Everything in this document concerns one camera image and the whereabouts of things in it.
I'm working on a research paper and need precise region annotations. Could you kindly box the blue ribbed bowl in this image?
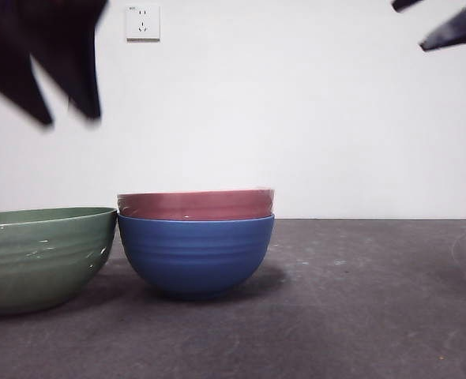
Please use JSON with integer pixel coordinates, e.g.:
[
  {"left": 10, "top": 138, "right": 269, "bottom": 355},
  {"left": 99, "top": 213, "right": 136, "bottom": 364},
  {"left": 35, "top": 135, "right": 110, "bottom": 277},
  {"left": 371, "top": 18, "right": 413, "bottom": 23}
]
[{"left": 116, "top": 212, "right": 276, "bottom": 302}]

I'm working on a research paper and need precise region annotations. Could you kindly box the red ribbed bowl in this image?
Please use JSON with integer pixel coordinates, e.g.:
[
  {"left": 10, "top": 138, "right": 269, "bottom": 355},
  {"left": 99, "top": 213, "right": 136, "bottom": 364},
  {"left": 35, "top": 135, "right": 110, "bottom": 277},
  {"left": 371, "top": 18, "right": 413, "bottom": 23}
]
[{"left": 116, "top": 188, "right": 278, "bottom": 221}]

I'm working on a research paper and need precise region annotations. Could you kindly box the green ribbed bowl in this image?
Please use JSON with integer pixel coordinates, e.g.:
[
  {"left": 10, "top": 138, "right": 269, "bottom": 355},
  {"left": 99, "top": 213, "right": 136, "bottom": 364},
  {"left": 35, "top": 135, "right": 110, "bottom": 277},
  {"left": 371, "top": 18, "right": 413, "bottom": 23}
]
[{"left": 0, "top": 206, "right": 118, "bottom": 316}]

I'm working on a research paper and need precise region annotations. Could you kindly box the white wall socket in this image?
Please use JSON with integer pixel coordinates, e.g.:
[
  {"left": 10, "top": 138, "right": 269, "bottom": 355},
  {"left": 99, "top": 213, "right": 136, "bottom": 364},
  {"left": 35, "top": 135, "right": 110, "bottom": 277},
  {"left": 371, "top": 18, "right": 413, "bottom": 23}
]
[{"left": 126, "top": 4, "right": 162, "bottom": 43}]

